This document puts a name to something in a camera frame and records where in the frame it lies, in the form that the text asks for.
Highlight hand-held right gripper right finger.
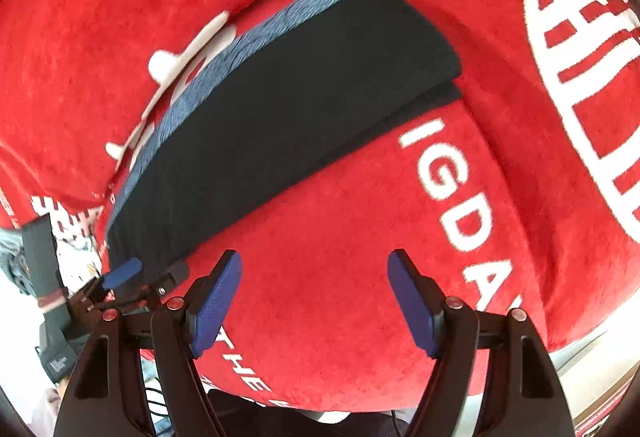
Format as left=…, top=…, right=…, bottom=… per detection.
left=387, top=248, right=576, bottom=437

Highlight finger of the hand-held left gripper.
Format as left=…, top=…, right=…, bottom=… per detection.
left=100, top=262, right=191, bottom=313
left=72, top=258, right=143, bottom=306

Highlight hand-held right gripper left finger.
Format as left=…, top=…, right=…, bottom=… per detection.
left=52, top=249, right=243, bottom=437

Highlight dark navy pants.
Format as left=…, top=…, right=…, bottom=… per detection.
left=102, top=0, right=463, bottom=285

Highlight red printed blanket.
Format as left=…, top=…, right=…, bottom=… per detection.
left=0, top=0, right=640, bottom=410

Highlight dark cloth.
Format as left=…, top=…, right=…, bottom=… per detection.
left=207, top=389, right=416, bottom=437

